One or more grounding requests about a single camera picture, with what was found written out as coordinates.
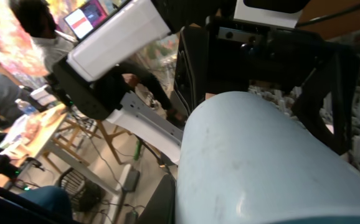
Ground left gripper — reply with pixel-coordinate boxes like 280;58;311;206
174;14;360;155

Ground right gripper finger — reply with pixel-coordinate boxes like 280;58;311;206
136;174;176;224

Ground blue cup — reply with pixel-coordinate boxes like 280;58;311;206
175;91;360;223

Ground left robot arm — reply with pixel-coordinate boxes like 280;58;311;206
54;0;360;164

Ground wooden background table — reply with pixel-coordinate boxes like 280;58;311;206
0;104;121;194

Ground computer monitor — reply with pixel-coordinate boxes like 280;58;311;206
64;0;108;40

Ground person in background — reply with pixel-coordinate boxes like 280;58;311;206
8;0;75;74

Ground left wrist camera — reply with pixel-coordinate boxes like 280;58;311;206
234;0;310;29

